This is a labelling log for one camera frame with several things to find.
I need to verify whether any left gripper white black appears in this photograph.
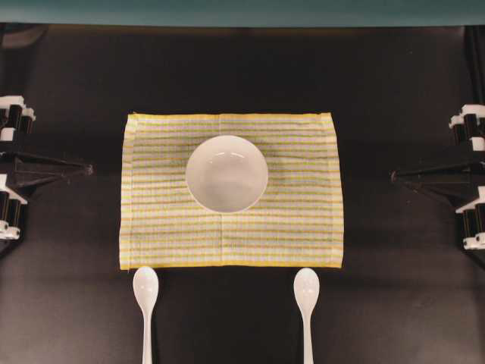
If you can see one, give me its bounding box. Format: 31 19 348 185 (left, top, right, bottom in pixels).
1 96 93 240

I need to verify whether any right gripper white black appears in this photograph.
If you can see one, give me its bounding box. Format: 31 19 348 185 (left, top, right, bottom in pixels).
390 104 484 249

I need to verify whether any white chinese spoon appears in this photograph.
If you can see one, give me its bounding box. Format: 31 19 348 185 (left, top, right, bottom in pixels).
133 266 159 364
293 268 320 364

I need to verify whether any yellow green striped cloth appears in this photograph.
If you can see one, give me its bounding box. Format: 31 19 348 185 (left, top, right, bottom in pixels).
119 113 344 270

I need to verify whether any white ceramic bowl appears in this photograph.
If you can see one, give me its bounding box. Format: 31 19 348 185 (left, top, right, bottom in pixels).
185 135 269 214

